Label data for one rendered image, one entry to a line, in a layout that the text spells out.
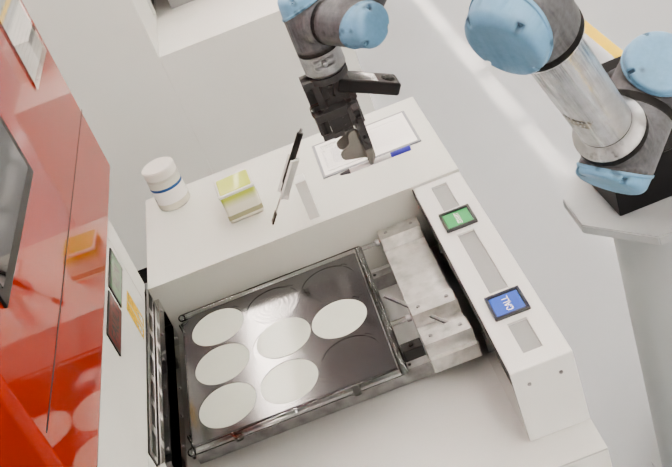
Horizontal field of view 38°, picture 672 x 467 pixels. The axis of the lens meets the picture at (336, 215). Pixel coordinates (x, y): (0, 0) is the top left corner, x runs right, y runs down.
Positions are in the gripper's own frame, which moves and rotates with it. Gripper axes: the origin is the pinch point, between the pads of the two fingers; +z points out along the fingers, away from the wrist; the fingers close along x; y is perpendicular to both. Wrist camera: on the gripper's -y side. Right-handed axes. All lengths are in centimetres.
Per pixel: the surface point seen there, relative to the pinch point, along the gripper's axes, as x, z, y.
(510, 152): -146, 113, -54
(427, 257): 15.0, 15.2, -2.1
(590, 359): -31, 107, -36
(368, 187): -1.9, 7.5, 2.9
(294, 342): 26.9, 12.0, 24.9
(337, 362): 35.7, 11.8, 18.7
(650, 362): 16, 63, -38
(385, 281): 11.3, 19.8, 6.7
